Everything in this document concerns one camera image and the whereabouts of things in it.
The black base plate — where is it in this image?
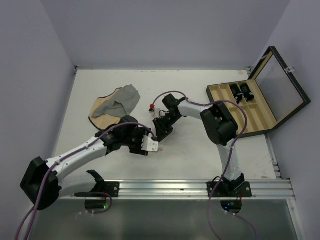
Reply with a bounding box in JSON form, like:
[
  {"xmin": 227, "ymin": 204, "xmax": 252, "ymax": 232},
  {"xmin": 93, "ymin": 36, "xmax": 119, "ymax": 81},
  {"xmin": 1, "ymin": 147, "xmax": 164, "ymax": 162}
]
[
  {"xmin": 74, "ymin": 181, "xmax": 121, "ymax": 198},
  {"xmin": 212, "ymin": 181, "xmax": 253, "ymax": 198}
]

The aluminium mounting rail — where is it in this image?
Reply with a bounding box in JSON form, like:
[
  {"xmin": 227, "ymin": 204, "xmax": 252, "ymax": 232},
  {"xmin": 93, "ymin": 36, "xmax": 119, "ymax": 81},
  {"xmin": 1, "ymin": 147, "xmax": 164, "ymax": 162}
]
[{"xmin": 60, "ymin": 176, "xmax": 295, "ymax": 200}]

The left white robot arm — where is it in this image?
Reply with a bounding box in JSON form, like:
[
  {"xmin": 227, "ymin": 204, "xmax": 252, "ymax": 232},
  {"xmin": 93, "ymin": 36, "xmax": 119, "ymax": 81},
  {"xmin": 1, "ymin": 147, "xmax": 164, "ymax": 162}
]
[{"xmin": 20, "ymin": 115, "xmax": 159, "ymax": 211}]

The grey underwear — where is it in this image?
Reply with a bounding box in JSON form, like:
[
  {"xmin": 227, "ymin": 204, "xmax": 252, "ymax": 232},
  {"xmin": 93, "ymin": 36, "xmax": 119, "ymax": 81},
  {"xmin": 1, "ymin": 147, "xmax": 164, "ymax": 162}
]
[{"xmin": 92, "ymin": 84, "xmax": 141, "ymax": 118}]

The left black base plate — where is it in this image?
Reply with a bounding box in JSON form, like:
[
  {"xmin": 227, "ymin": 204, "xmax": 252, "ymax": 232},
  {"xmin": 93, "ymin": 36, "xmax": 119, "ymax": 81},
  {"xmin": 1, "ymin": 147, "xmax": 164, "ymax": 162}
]
[{"xmin": 74, "ymin": 181, "xmax": 121, "ymax": 198}]

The black wooden compartment box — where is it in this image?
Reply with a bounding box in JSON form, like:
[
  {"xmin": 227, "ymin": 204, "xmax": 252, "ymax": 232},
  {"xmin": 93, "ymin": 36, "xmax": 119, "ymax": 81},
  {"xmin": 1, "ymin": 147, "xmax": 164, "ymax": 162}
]
[{"xmin": 206, "ymin": 46, "xmax": 311, "ymax": 138}]

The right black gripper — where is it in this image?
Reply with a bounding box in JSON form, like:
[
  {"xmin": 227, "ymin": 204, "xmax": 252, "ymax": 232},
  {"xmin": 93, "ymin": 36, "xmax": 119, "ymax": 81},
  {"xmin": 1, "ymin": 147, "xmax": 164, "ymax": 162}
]
[{"xmin": 153, "ymin": 112, "xmax": 181, "ymax": 141}]

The black rolled item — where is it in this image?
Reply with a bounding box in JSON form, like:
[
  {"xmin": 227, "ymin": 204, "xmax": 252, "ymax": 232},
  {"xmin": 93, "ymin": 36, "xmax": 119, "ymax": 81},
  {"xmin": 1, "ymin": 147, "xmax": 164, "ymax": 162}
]
[
  {"xmin": 240, "ymin": 83, "xmax": 255, "ymax": 102},
  {"xmin": 230, "ymin": 84, "xmax": 244, "ymax": 104}
]

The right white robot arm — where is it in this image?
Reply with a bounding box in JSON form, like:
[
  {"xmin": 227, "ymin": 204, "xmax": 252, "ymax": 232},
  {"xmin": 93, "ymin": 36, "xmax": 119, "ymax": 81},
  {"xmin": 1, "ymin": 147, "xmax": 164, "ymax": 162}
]
[{"xmin": 149, "ymin": 93, "xmax": 245, "ymax": 197}]

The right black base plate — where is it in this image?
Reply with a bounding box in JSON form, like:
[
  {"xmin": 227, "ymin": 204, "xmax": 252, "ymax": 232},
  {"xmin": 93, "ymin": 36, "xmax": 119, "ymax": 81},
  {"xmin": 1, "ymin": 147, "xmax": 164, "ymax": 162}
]
[{"xmin": 212, "ymin": 181, "xmax": 253, "ymax": 198}]

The black rolled item left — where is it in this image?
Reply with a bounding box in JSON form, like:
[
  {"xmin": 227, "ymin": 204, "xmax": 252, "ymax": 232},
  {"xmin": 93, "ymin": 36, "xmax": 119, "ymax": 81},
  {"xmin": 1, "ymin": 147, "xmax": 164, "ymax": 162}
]
[{"xmin": 230, "ymin": 84, "xmax": 244, "ymax": 104}]

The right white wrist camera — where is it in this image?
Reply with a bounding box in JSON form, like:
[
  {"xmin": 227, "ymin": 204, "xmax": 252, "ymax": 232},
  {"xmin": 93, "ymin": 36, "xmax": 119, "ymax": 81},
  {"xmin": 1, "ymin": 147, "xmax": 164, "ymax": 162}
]
[{"xmin": 149, "ymin": 104, "xmax": 161, "ymax": 118}]

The black rolled item right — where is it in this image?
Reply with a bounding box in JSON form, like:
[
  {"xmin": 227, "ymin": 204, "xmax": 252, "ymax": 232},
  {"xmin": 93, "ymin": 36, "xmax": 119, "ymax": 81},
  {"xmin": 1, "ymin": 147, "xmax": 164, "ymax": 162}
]
[{"xmin": 240, "ymin": 83, "xmax": 255, "ymax": 102}]

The beige underwear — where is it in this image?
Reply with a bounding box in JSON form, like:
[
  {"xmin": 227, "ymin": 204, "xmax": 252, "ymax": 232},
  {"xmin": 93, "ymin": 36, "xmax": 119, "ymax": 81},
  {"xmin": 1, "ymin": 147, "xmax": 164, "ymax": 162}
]
[{"xmin": 88, "ymin": 88, "xmax": 121, "ymax": 130}]

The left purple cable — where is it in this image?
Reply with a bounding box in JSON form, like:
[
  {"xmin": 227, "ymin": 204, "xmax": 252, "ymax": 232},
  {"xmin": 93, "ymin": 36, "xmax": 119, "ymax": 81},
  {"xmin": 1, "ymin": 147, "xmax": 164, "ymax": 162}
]
[{"xmin": 14, "ymin": 123, "xmax": 158, "ymax": 240}]

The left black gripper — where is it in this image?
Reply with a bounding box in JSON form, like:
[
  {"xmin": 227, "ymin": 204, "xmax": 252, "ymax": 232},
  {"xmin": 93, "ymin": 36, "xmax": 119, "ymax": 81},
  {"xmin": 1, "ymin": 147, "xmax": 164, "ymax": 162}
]
[{"xmin": 122, "ymin": 127, "xmax": 151, "ymax": 155}]

